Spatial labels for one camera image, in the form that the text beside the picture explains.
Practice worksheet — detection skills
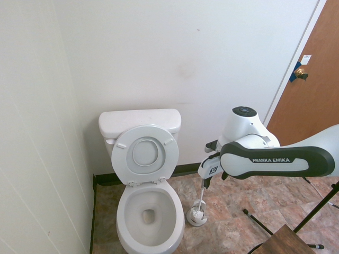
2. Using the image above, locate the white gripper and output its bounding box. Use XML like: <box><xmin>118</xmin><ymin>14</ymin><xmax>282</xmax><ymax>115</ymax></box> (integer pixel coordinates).
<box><xmin>197</xmin><ymin>153</ymin><xmax>222</xmax><ymax>190</ymax></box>

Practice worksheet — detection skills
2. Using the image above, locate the white toilet brush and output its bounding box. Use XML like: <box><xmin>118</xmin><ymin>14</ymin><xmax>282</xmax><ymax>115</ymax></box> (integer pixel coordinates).
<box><xmin>191</xmin><ymin>179</ymin><xmax>208</xmax><ymax>222</ymax></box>

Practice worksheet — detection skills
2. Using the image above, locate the white toilet brush holder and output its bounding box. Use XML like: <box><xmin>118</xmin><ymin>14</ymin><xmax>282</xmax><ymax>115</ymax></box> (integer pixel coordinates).
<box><xmin>187</xmin><ymin>200</ymin><xmax>208</xmax><ymax>227</ymax></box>

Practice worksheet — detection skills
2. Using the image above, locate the white toilet seat and lid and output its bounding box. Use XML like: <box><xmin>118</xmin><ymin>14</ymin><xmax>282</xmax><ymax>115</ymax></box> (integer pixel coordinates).
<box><xmin>111</xmin><ymin>124</ymin><xmax>180</xmax><ymax>186</ymax></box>

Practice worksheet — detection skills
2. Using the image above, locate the white toilet bowl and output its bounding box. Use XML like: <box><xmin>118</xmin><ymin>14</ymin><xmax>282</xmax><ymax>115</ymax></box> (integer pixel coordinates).
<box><xmin>116</xmin><ymin>179</ymin><xmax>185</xmax><ymax>254</ymax></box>

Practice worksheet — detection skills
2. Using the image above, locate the white toilet tank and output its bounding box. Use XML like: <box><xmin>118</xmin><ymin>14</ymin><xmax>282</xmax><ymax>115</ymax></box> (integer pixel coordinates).
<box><xmin>98</xmin><ymin>108</ymin><xmax>183</xmax><ymax>160</ymax></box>

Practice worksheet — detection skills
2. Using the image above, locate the dark wooden table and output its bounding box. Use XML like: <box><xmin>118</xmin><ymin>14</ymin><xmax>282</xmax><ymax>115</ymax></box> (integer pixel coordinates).
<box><xmin>251</xmin><ymin>224</ymin><xmax>320</xmax><ymax>254</ymax></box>

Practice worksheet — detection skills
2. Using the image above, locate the black tripod stand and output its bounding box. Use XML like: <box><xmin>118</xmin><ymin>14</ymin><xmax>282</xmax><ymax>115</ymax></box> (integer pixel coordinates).
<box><xmin>243</xmin><ymin>180</ymin><xmax>339</xmax><ymax>250</ymax></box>

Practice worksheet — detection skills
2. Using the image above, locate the brown wooden door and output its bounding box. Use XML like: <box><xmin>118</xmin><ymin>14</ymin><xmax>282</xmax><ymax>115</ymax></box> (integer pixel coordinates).
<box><xmin>266</xmin><ymin>0</ymin><xmax>339</xmax><ymax>147</ymax></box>

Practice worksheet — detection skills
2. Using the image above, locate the blue tape strip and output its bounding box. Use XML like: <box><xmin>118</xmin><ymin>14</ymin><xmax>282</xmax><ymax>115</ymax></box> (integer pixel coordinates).
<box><xmin>289</xmin><ymin>61</ymin><xmax>305</xmax><ymax>84</ymax></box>

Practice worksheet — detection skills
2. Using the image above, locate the brass door knob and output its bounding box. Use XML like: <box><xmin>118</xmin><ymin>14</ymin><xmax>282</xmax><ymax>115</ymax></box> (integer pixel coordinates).
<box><xmin>295</xmin><ymin>67</ymin><xmax>309</xmax><ymax>80</ymax></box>

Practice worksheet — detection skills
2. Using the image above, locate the black table cable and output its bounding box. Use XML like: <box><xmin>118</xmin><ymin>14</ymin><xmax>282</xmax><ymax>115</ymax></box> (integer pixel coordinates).
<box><xmin>248</xmin><ymin>241</ymin><xmax>266</xmax><ymax>254</ymax></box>

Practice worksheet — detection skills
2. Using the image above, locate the white floor cable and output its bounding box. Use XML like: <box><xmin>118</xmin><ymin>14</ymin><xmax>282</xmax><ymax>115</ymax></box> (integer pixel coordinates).
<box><xmin>304</xmin><ymin>176</ymin><xmax>339</xmax><ymax>208</ymax></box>

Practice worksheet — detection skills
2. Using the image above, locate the white door frame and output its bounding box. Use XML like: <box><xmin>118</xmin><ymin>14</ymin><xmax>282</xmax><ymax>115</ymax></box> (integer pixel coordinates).
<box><xmin>260</xmin><ymin>0</ymin><xmax>328</xmax><ymax>129</ymax></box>

